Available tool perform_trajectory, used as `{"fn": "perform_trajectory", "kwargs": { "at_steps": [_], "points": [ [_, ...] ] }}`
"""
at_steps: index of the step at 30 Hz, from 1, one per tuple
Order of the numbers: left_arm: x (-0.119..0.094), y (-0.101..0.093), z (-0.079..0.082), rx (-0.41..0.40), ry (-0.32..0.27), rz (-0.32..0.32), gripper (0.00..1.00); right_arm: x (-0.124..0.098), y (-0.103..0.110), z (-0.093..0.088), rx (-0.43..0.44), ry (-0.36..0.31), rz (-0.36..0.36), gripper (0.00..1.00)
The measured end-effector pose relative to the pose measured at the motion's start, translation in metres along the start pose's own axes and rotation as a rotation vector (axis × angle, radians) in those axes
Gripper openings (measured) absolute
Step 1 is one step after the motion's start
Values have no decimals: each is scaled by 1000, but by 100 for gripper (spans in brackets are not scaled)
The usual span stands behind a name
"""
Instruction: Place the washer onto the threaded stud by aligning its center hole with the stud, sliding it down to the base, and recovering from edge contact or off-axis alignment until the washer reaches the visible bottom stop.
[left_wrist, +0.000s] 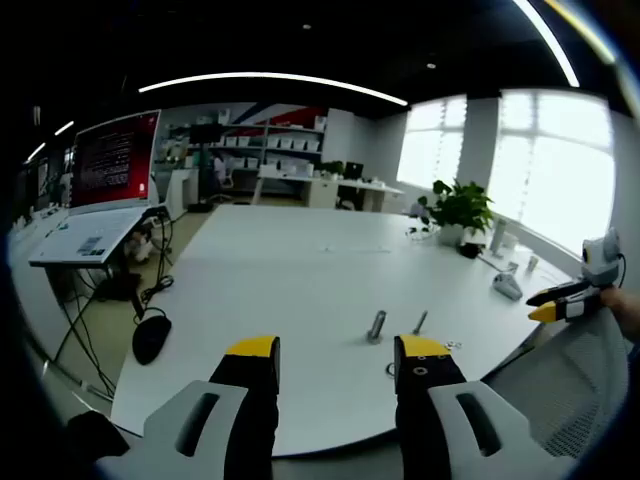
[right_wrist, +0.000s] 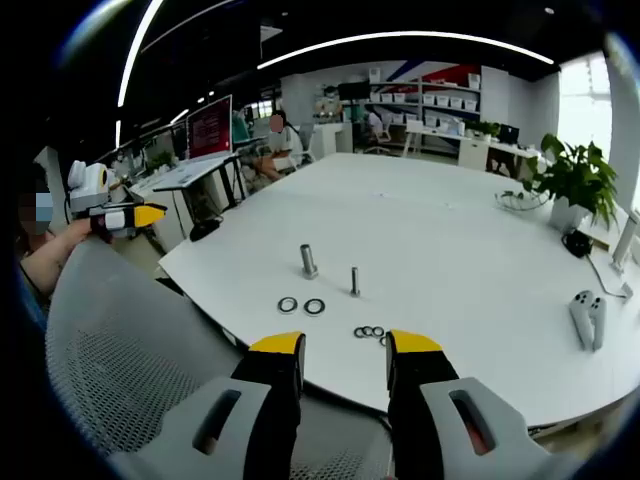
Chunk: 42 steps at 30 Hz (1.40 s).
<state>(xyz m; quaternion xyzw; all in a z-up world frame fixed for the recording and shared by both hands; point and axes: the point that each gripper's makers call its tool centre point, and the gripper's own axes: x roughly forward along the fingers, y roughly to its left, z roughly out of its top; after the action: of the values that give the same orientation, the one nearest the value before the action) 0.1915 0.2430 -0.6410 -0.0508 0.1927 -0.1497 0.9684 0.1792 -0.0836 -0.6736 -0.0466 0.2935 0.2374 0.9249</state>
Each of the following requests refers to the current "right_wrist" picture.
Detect white low cabinet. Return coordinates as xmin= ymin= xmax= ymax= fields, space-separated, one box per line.
xmin=457 ymin=134 xmax=495 ymax=172

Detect white game controller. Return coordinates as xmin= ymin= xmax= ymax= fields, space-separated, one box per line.
xmin=587 ymin=295 xmax=609 ymax=353
xmin=568 ymin=290 xmax=596 ymax=351

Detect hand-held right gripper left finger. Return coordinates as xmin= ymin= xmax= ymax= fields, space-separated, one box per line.
xmin=107 ymin=330 xmax=307 ymax=480

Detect green plant in white pot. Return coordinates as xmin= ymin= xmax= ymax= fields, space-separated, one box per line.
xmin=521 ymin=132 xmax=622 ymax=236

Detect grey mesh office chair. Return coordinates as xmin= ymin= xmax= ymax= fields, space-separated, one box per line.
xmin=44 ymin=238 xmax=396 ymax=480

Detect white storage shelf unit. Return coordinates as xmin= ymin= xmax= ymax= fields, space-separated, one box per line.
xmin=367 ymin=63 xmax=484 ymax=152

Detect white standing desk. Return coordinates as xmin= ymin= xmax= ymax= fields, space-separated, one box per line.
xmin=151 ymin=151 xmax=249 ymax=237

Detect white desk lamp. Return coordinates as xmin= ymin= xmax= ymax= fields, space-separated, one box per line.
xmin=608 ymin=208 xmax=640 ymax=275

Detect small black device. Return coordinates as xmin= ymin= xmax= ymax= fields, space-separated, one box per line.
xmin=561 ymin=228 xmax=595 ymax=259

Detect thin wire frame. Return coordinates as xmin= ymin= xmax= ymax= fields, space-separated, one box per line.
xmin=493 ymin=188 xmax=550 ymax=212

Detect monitor with red screen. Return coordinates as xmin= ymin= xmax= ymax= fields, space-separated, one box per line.
xmin=185 ymin=94 xmax=235 ymax=163

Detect long curved ceiling light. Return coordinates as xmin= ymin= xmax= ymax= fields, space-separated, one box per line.
xmin=116 ymin=0 xmax=167 ymax=109
xmin=256 ymin=30 xmax=557 ymax=71

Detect large threaded steel stud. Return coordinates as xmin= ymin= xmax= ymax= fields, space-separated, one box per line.
xmin=299 ymin=243 xmax=320 ymax=281

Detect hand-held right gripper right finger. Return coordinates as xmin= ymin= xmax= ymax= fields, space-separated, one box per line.
xmin=384 ymin=328 xmax=566 ymax=480

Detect white cable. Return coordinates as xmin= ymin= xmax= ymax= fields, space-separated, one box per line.
xmin=583 ymin=251 xmax=634 ymax=301

